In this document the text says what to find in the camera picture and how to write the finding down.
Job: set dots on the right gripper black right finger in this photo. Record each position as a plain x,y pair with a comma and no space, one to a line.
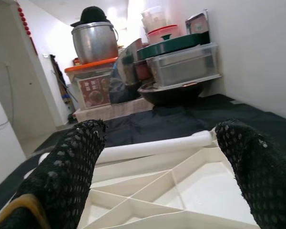
264,179

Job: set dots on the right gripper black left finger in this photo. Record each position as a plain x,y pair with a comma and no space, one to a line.
66,167

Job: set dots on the white plastic children table top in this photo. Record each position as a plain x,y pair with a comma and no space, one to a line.
205,190

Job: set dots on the tan rubber band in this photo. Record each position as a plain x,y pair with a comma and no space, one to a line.
26,199

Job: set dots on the broom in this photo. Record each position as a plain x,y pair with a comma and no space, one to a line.
66,96

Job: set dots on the red printed food box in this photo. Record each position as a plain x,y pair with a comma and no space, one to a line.
93,93

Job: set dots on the beige patterned cloth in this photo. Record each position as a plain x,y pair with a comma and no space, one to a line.
124,111

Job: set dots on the white plastic table leg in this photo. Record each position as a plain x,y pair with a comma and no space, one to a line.
157,149

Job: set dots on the clear bin with orange lid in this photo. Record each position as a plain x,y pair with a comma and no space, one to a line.
85,68

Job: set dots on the cream door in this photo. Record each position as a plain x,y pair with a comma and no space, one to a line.
21,71

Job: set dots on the black cloth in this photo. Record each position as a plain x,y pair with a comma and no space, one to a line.
169,119

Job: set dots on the brown plastic pot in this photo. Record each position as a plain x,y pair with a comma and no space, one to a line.
142,71

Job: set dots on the silver metal pot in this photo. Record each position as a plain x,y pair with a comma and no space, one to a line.
95,43

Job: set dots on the clear plastic storage container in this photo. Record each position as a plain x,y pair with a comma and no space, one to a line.
181,69

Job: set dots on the black cap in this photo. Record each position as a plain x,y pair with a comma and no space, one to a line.
93,15

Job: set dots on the pink container with red lid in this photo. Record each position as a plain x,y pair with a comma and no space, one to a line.
157,35

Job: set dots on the dark green lidded tray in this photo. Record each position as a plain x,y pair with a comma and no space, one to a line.
176,45

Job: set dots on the silver framed box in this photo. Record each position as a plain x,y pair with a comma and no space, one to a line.
197,25

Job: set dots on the clear stacked tubs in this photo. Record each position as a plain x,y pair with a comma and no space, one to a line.
153,20

